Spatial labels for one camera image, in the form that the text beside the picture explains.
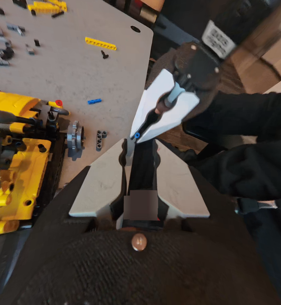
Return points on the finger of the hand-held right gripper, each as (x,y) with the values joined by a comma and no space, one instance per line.
(154,93)
(178,109)

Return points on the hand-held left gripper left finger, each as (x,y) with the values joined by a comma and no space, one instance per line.
(97,188)

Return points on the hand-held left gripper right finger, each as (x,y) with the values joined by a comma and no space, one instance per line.
(181,188)

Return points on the light grey short beam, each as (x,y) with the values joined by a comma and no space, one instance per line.
(97,136)

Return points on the yellow long beam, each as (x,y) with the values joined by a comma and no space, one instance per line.
(100,42)

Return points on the yellow toy vehicle model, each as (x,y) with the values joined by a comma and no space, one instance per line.
(23,152)

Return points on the person's right forearm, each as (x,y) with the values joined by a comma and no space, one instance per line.
(238,114)

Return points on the grey desk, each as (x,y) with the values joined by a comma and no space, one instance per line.
(71,71)

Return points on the person's right hand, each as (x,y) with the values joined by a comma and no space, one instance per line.
(162,108)

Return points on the black connector pin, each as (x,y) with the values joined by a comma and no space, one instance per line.
(104,56)

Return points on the black axle rod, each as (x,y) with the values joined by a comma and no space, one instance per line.
(57,14)

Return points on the black small bush piece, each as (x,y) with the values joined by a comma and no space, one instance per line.
(37,43)

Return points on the grey small connector block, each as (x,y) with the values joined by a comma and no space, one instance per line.
(30,51)

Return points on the heap of yellow beams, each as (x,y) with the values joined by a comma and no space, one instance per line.
(45,6)

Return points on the grey axle connector piece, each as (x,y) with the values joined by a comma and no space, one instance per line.
(15,28)

